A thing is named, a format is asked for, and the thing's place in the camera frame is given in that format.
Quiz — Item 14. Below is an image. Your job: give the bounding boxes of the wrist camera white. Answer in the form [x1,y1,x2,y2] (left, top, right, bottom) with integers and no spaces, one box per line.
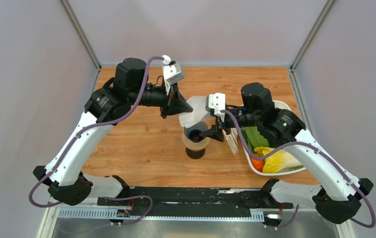
[205,93,226,121]
[162,55,185,95]

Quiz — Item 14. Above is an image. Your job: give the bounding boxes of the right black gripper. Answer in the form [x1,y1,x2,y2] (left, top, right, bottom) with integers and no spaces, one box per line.
[199,106,260,142]

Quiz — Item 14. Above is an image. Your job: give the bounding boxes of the wooden ring dripper holder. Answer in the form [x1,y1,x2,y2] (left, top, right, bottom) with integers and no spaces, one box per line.
[181,134,211,151]

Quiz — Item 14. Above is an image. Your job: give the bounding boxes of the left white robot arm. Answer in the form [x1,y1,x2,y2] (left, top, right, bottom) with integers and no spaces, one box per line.
[33,55,193,206]

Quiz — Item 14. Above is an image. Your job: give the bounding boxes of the glass carafe red lid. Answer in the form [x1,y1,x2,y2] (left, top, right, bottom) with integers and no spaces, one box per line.
[186,148,206,159]

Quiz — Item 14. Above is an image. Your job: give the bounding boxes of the stack of paper filters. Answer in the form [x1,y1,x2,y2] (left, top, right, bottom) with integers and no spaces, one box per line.
[222,128,239,155]

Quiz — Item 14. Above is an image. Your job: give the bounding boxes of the purple cable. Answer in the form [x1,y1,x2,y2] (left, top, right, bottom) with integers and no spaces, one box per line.
[28,56,154,227]
[221,109,376,231]

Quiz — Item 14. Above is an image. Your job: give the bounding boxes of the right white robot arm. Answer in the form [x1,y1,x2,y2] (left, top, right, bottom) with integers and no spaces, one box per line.
[200,82,376,228]

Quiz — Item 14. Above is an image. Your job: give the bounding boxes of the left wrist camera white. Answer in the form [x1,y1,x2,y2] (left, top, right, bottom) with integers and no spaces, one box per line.
[162,55,185,95]

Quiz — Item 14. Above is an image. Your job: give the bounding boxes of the white paper coffee filter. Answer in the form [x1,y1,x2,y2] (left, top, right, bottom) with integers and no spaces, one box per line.
[179,96,212,127]

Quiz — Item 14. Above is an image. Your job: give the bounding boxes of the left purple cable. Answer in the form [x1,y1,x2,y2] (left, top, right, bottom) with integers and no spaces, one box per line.
[28,56,154,227]

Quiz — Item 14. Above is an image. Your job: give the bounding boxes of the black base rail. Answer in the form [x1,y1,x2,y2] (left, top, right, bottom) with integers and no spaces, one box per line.
[97,186,294,219]

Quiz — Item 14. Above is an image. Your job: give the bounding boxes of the dark blue coffee dripper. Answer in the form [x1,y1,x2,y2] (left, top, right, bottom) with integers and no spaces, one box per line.
[184,121,208,143]

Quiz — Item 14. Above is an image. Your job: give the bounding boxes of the aluminium frame post left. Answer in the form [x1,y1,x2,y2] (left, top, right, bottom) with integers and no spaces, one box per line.
[59,0,102,72]

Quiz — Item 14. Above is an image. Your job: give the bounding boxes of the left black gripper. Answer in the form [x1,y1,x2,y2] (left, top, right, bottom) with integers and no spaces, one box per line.
[128,79,193,119]

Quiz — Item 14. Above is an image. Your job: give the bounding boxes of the aluminium frame post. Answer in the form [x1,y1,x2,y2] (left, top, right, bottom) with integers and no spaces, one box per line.
[290,0,337,72]
[59,0,102,72]

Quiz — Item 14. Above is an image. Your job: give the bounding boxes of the green leaf vegetable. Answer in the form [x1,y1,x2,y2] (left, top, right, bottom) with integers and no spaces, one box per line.
[244,126,269,148]

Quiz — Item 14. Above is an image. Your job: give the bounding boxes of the orange tomato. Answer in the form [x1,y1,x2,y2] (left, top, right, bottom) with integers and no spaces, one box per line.
[250,157,265,173]

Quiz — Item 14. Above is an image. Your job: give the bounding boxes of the white plastic tray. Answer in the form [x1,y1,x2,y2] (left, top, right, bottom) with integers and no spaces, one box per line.
[240,100,307,177]

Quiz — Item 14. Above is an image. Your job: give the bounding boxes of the yellow napa cabbage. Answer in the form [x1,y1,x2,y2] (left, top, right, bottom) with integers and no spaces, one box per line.
[262,150,303,174]

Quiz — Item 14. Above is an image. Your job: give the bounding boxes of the aluminium frame post right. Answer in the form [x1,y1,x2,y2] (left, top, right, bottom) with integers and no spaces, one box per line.
[290,0,337,72]

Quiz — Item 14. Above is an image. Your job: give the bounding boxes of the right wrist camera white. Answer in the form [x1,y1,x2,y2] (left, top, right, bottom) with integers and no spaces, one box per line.
[205,93,226,121]

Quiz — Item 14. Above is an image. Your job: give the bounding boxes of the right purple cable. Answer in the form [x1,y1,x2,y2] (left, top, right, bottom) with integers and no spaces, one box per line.
[221,109,376,231]

